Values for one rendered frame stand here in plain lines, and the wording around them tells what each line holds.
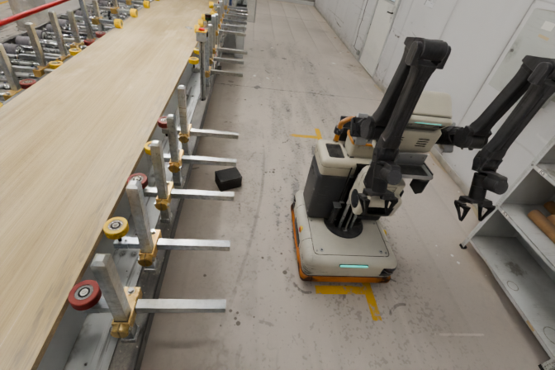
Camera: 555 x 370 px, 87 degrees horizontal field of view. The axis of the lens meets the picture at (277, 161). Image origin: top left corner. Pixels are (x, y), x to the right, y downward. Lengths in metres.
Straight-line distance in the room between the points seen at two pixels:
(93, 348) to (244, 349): 0.85
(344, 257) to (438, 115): 1.05
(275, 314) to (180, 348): 0.56
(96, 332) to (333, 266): 1.26
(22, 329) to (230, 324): 1.13
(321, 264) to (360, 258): 0.26
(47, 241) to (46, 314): 0.26
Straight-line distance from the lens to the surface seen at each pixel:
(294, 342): 1.96
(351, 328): 2.09
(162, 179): 1.28
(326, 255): 1.94
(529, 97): 1.31
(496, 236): 3.03
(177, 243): 1.24
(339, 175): 1.83
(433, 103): 1.37
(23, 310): 1.14
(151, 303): 1.10
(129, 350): 1.21
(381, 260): 2.07
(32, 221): 1.35
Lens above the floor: 1.81
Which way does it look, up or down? 38 degrees down
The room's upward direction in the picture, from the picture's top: 10 degrees clockwise
